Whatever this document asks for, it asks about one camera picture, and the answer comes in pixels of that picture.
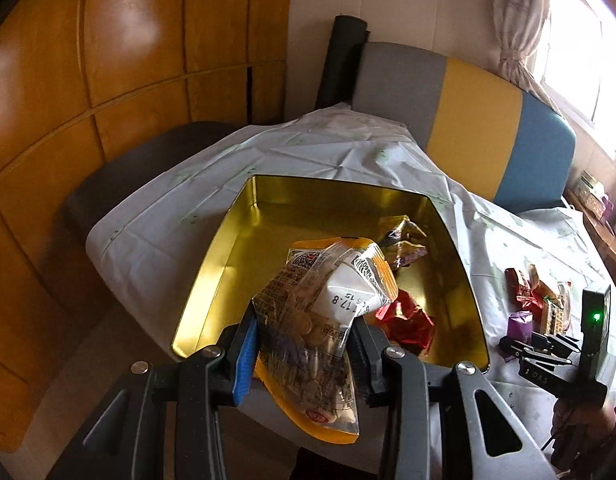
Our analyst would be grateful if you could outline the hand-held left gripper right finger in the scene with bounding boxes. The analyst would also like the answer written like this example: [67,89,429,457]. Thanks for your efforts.
[348,317,563,480]

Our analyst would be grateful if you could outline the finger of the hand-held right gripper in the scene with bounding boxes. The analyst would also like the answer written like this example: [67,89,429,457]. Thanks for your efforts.
[500,332,582,357]
[518,352,584,395]

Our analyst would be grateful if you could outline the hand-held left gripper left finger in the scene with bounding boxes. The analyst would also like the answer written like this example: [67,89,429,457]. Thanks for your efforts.
[53,305,261,480]

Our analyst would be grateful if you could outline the purple candy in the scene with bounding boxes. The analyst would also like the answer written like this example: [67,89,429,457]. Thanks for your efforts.
[508,311,536,343]

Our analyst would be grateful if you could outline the white brown pastry packet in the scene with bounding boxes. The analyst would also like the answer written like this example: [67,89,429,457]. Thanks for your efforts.
[528,264,571,306]

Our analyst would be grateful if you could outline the orange biscuit snack bag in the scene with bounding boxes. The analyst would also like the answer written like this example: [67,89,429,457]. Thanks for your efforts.
[250,237,401,446]

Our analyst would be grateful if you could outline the gold tin box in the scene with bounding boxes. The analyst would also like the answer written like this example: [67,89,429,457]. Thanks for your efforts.
[170,175,491,376]

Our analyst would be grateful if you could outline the person's right hand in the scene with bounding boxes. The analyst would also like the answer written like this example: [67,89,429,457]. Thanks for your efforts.
[552,395,616,443]

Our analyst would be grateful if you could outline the brown white snack packet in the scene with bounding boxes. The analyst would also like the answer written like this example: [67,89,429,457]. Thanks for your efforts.
[540,300,572,335]

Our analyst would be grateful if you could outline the red foil snack packet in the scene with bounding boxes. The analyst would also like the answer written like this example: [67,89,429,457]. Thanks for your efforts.
[375,290,436,361]

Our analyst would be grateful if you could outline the red printed snack packet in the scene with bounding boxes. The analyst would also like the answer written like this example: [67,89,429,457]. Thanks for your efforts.
[505,267,544,309]

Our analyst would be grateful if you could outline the yellow gold snack packet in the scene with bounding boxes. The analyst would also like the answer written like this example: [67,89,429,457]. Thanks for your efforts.
[380,215,429,246]

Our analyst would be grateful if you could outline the cluttered wooden side shelf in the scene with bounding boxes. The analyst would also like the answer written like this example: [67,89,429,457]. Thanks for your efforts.
[562,160,616,301]

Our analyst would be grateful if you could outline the white tablecloth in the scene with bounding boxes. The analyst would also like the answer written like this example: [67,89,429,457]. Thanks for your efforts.
[85,102,616,461]

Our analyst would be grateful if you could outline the grey yellow blue chair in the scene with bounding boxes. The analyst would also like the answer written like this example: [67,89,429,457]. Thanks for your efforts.
[353,42,576,211]

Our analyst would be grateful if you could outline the black rolled mat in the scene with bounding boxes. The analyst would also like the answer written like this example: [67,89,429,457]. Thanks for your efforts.
[315,15,371,111]

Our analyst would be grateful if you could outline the window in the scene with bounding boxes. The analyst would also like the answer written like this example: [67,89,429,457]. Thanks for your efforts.
[532,0,616,161]

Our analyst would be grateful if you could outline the pale curtain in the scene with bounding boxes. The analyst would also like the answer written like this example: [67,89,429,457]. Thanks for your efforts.
[490,0,563,116]

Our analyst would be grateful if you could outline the wooden wardrobe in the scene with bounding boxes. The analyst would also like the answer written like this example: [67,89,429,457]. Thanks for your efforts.
[0,0,293,453]

